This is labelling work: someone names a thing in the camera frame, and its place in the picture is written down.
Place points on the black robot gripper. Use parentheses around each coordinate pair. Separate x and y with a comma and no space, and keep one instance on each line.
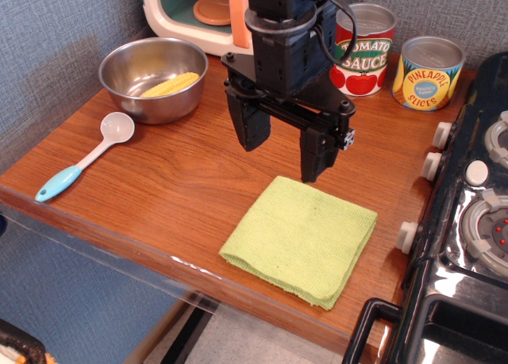
(287,76)

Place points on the white spoon with blue handle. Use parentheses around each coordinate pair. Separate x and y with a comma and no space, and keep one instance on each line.
(116,128)

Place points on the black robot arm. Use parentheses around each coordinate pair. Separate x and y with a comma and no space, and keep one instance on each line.
(290,9)

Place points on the yellow-green folded cloth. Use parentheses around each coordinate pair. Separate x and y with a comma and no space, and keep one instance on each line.
(302,240)

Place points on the tomato sauce can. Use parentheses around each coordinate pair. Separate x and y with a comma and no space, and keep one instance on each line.
(364,71)

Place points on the yellow toy corn cob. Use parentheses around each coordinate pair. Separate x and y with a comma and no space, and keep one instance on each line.
(172,86)

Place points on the toy microwave oven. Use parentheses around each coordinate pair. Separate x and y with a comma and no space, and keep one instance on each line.
(176,18)

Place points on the white stove knob middle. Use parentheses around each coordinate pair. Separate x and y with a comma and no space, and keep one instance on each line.
(431,165)

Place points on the white stove knob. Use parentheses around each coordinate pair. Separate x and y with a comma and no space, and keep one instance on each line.
(441,135)
(431,165)
(406,235)

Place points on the orange toy plate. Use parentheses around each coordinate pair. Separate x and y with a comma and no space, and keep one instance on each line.
(212,12)

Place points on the white stove knob bottom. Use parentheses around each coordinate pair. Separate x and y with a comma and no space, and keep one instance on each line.
(406,235)

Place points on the white stove knob top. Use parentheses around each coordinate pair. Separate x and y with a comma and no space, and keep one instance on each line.
(441,135)

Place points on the pineapple slices can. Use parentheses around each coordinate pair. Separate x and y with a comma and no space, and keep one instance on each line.
(428,70)

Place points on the stainless steel bowl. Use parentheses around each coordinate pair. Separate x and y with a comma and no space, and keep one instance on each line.
(128,71)

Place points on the clear acrylic edge guard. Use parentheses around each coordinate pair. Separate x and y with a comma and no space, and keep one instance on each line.
(88,305)

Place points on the black toy stove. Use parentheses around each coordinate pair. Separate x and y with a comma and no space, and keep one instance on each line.
(454,305)

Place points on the black oven door handle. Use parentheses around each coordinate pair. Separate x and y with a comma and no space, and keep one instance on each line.
(374,309)

